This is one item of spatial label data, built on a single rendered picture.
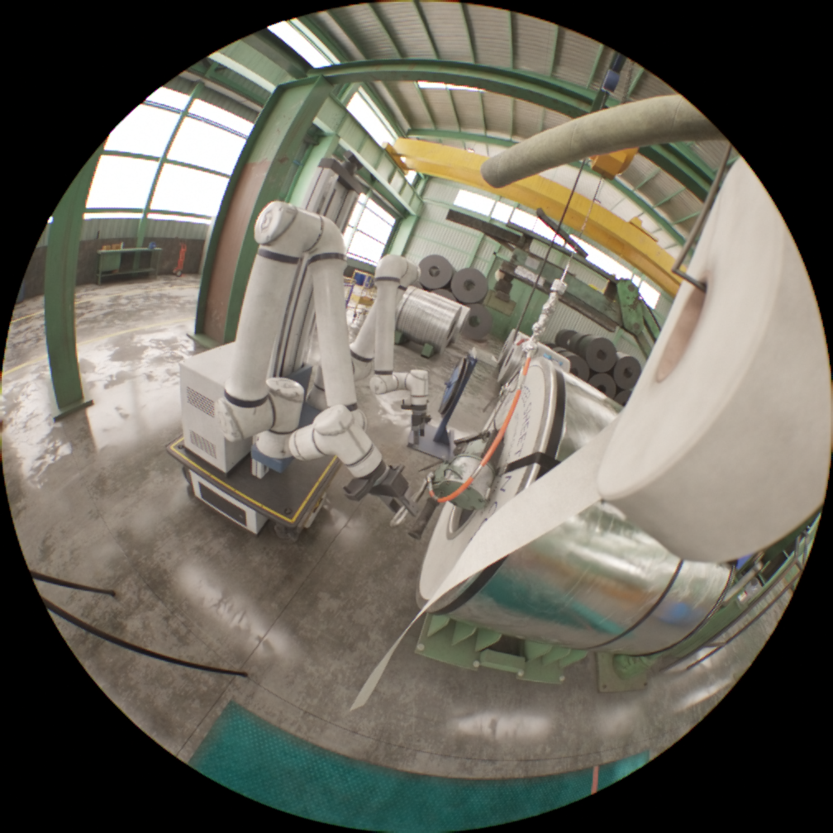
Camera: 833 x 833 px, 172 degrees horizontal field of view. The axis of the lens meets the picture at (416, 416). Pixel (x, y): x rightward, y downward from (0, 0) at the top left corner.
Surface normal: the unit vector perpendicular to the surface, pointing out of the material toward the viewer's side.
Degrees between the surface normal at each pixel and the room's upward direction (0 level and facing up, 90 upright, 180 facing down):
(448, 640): 0
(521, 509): 92
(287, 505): 0
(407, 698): 0
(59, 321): 90
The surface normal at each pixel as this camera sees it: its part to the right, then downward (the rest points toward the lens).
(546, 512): -0.65, -0.07
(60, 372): 0.90, 0.43
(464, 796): 0.36, -0.83
